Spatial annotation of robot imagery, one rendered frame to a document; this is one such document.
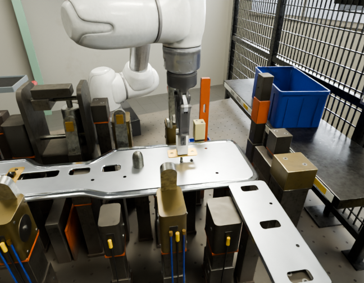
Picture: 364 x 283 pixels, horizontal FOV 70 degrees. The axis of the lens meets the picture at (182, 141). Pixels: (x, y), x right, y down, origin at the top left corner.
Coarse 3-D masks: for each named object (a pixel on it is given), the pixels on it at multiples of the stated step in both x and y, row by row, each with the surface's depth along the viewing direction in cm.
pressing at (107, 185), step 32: (0, 160) 77; (32, 160) 77; (96, 160) 77; (128, 160) 78; (160, 160) 78; (224, 160) 78; (32, 192) 66; (64, 192) 66; (96, 192) 66; (128, 192) 66
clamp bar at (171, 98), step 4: (168, 88) 81; (172, 88) 82; (168, 92) 82; (172, 92) 82; (168, 96) 83; (172, 96) 83; (168, 100) 84; (172, 100) 83; (172, 104) 84; (172, 108) 84; (172, 112) 85
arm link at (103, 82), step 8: (96, 72) 134; (104, 72) 135; (112, 72) 138; (88, 80) 139; (96, 80) 134; (104, 80) 135; (112, 80) 137; (120, 80) 140; (96, 88) 135; (104, 88) 136; (112, 88) 138; (120, 88) 140; (96, 96) 138; (104, 96) 138; (112, 96) 140; (120, 96) 142; (112, 104) 142; (120, 104) 150
